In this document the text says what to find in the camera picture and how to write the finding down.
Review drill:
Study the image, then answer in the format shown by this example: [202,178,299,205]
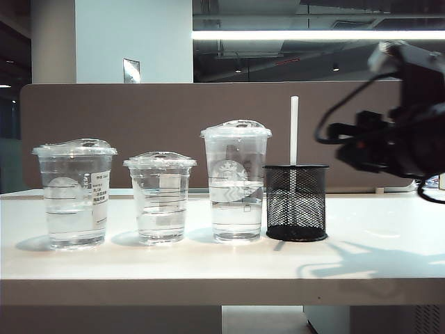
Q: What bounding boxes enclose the black mesh pen holder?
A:
[261,163,330,241]

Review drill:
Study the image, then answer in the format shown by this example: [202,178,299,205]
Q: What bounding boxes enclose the white plastic straw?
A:
[290,95,300,234]

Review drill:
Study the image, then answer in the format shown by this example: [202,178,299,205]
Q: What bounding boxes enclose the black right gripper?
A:
[328,102,445,179]

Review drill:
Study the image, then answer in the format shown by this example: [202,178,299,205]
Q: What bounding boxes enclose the long white ceiling light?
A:
[192,29,445,40]

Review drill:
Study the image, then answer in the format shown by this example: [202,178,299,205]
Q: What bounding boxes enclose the medium clear cup with label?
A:
[31,138,118,251]

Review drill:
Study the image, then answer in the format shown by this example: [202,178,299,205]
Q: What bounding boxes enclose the tall clear plastic cup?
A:
[200,119,273,244]

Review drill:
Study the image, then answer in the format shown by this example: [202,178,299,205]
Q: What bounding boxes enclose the brown desk divider panel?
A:
[19,81,418,194]

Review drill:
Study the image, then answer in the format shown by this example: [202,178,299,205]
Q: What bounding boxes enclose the silver wall sign plaque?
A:
[122,57,140,84]

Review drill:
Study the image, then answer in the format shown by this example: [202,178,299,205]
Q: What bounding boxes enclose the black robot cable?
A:
[314,71,406,144]

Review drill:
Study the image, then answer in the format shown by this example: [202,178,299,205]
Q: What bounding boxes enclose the small clear plastic cup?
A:
[122,150,198,246]

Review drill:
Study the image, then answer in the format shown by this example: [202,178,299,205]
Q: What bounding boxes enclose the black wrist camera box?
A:
[368,40,445,107]

